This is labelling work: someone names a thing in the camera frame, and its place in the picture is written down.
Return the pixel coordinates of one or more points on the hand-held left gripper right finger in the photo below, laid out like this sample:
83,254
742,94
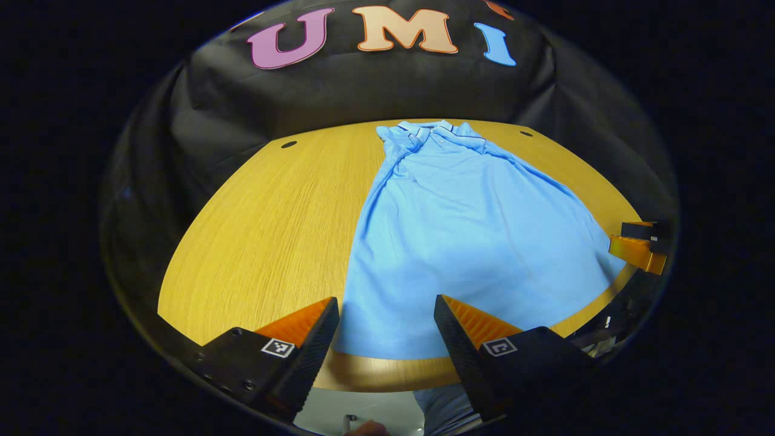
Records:
458,354

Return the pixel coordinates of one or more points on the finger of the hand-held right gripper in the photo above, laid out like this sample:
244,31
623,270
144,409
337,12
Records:
636,251

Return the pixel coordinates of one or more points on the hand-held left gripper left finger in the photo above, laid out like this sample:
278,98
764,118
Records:
310,360

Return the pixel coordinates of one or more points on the light blue polo T-shirt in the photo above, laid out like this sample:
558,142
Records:
460,242

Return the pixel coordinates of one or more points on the person's grey trousers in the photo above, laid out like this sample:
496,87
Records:
445,412

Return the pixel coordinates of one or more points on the black backdrop cloth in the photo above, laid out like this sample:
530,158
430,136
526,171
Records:
363,91

